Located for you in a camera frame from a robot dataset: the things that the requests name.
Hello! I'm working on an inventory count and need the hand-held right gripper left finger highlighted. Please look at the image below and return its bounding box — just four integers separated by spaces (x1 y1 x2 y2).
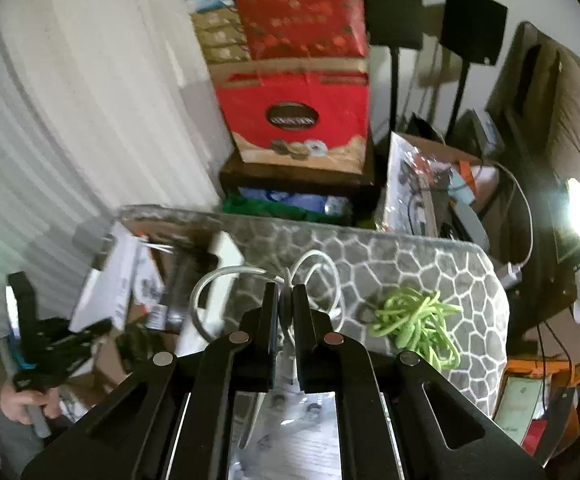
22 282 278 480

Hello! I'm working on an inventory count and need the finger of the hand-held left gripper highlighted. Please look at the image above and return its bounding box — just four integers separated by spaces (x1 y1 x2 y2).
70 319 114 347
7 272 39 332

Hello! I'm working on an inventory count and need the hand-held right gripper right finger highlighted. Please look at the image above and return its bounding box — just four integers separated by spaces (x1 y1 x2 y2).
292 284 546 480

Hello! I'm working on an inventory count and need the white cable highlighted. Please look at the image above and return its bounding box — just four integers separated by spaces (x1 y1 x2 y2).
190 250 347 353

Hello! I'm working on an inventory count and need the black power adapter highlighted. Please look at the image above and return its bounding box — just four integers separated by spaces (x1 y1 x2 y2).
147 260 183 333

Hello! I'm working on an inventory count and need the cardboard tray box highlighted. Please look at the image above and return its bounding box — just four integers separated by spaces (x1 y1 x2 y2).
72 210 247 411

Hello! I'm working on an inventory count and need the person's left hand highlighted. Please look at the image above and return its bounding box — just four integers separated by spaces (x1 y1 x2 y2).
0 382 63 426

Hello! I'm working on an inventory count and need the white printed package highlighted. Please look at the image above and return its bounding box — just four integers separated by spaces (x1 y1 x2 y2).
72 222 165 333

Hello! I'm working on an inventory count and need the grey white patterned blanket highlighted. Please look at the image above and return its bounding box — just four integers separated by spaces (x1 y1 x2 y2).
120 205 512 411

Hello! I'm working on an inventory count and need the clear plastic manual bag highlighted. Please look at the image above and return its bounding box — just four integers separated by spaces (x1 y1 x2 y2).
227 390 388 480

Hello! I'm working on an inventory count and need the dark storage box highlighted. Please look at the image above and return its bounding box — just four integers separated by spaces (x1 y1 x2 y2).
220 157 378 228

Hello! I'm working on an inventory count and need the cluttered cardboard box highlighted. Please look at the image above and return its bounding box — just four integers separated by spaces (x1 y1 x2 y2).
377 131 493 241

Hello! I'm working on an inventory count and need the white curtain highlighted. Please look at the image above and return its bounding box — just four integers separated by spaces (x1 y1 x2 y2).
0 0 225 341

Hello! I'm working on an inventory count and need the red gift bag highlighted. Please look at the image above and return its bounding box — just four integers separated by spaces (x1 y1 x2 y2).
217 72 371 173

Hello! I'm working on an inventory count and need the green paper card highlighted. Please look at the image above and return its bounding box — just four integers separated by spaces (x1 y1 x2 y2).
492 375 553 436

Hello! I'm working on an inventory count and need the orange box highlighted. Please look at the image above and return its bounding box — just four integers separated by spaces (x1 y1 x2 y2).
500 355 580 378

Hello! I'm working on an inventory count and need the brown cardboard box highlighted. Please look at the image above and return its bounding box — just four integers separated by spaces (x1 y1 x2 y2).
207 55 371 92

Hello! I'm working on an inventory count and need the large red gift box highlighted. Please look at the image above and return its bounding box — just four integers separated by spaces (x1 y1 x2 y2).
232 0 371 61

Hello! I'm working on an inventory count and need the black speaker on stand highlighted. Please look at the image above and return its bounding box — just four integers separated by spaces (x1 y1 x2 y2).
360 0 423 133

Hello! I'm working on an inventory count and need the brown sofa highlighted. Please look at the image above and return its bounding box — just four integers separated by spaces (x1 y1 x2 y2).
485 20 580 341

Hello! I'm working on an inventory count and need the black music stand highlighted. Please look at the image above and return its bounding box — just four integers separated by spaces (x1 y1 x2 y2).
440 0 508 141

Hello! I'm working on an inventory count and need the green cable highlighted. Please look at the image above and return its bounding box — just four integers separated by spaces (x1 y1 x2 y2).
374 287 464 369

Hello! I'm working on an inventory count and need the white charger with cable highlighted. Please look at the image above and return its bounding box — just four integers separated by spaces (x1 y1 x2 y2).
487 160 535 283

